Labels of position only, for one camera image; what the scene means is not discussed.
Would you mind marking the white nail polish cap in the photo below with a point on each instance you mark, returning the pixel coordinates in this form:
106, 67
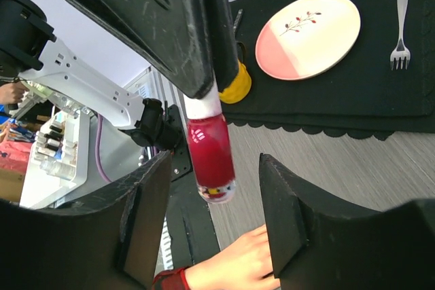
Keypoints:
209, 106

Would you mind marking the pink and cream plate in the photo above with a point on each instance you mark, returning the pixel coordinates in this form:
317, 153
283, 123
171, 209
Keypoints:
306, 38

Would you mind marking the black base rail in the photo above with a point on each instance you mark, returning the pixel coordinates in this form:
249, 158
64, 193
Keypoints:
189, 222

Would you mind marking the yellow cup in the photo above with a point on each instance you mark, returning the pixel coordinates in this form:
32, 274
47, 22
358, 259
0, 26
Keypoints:
239, 88

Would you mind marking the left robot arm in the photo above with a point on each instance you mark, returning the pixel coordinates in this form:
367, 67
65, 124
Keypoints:
31, 51

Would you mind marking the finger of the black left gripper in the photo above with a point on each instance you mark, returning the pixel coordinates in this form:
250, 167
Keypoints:
223, 43
170, 34

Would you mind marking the red plaid sleeve forearm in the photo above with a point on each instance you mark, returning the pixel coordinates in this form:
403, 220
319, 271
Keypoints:
171, 280

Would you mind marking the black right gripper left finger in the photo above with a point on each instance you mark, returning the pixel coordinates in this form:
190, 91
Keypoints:
107, 239

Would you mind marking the mannequin hand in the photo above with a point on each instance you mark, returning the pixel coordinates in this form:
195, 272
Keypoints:
245, 264

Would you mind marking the red nail polish bottle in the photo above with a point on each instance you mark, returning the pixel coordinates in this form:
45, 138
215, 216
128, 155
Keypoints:
210, 152

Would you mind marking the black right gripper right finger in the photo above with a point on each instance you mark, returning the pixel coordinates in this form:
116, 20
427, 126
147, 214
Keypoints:
320, 241

